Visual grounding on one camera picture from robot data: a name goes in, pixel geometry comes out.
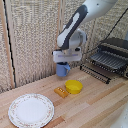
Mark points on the orange toy block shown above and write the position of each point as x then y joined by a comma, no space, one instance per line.
61,92

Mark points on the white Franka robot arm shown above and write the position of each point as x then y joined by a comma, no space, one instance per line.
81,23

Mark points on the black oven rack tray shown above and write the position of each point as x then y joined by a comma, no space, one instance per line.
95,73

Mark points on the cobalt blue cup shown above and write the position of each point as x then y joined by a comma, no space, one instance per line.
62,69

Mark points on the black dish rack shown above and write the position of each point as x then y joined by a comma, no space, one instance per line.
111,55

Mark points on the yellow plastic bowl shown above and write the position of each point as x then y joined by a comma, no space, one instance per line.
73,86

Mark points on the white floral-rimmed plate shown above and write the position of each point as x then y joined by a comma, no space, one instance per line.
31,110

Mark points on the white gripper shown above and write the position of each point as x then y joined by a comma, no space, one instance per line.
67,56

